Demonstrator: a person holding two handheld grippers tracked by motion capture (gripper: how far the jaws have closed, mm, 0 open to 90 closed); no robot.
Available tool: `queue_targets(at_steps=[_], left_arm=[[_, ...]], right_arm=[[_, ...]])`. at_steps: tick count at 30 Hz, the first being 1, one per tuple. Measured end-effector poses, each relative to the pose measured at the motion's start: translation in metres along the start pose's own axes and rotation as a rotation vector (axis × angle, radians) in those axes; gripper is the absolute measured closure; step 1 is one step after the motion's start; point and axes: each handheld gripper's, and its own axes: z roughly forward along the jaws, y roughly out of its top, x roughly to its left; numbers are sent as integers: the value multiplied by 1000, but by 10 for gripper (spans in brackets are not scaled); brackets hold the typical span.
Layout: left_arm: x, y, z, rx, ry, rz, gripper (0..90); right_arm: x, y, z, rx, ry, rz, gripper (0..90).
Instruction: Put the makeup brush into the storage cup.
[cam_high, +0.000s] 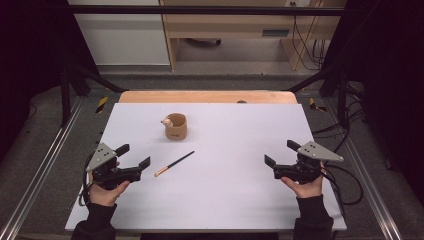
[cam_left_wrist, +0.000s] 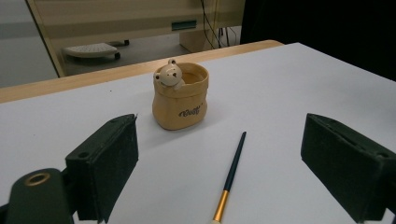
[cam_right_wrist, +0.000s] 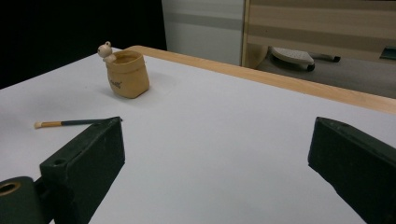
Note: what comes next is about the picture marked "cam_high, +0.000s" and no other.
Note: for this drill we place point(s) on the aluminium floor rail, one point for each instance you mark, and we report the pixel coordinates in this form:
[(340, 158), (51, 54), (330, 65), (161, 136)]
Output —
[(40, 166), (370, 186)]

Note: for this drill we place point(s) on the white table board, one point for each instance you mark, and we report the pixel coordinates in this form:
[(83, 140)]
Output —
[(216, 193)]

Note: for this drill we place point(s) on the person's left hand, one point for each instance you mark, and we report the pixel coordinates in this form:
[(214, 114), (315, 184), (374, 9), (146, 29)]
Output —
[(105, 195)]

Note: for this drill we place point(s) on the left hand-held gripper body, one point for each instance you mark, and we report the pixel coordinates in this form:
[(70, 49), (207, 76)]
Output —
[(107, 171)]

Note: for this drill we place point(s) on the light wooden desk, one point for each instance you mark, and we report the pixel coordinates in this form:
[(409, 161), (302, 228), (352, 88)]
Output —
[(226, 25)]

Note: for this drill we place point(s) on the black metal frame stand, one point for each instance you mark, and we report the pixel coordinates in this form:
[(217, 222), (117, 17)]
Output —
[(342, 96), (65, 96)]

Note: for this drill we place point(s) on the black and yellow tape strip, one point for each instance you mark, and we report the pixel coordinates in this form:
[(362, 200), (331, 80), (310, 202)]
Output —
[(316, 105), (101, 104)]

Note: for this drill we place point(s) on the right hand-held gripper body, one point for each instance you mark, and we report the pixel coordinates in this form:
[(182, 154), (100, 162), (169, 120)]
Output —
[(301, 170)]

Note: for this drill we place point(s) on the brown wooden cup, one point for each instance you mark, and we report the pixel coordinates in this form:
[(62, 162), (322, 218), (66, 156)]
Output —
[(176, 128)]

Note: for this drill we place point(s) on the wooden table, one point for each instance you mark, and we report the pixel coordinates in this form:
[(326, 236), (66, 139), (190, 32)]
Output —
[(200, 97)]

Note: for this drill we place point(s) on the person's right hand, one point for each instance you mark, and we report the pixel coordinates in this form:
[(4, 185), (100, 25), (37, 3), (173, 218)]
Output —
[(306, 189)]

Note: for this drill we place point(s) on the wooden paintbrush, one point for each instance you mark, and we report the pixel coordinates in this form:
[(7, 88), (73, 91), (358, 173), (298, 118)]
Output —
[(173, 164)]

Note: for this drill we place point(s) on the dark curtain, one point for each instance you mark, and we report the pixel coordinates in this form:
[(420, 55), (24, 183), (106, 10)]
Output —
[(390, 66), (30, 50)]

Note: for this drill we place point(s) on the white cabinet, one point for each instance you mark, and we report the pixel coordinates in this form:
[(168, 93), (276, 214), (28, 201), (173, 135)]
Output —
[(123, 40)]

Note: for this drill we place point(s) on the black horizontal frame bar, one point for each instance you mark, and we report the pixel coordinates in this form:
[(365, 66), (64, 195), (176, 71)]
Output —
[(200, 10)]

